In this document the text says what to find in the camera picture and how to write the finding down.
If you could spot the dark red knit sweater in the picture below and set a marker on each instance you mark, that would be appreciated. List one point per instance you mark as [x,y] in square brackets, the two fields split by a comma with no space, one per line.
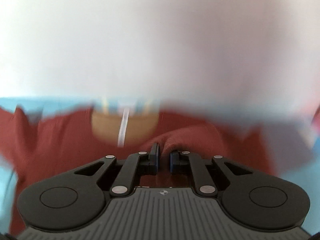
[64,142]

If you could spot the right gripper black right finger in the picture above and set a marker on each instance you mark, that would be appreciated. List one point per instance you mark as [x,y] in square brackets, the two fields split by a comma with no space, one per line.
[250,197]

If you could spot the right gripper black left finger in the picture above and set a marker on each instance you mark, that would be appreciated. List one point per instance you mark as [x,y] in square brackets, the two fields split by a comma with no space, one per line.
[74,198]

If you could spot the light blue patchwork bed sheet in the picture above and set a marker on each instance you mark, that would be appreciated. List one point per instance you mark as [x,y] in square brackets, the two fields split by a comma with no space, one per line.
[302,169]

